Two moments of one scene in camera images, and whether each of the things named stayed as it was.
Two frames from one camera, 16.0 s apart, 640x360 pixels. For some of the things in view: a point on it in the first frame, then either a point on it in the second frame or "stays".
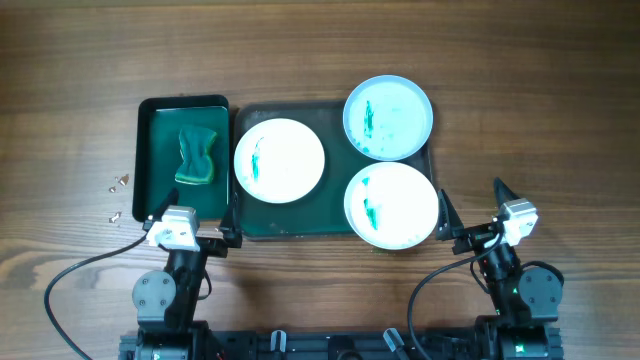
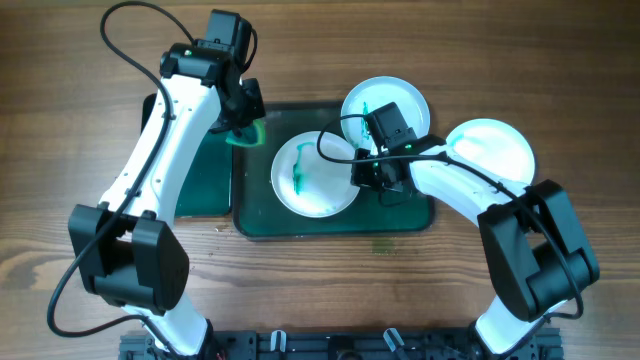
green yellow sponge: [197, 166] to [251, 136]
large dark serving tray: [320, 213] stays
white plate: [279, 160] to [306, 183]
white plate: [387, 117] stays
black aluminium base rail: [542, 343] stays
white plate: [391, 206] to [497, 145]
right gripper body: [474, 236] to [372, 173]
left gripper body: [212, 245] to [246, 104]
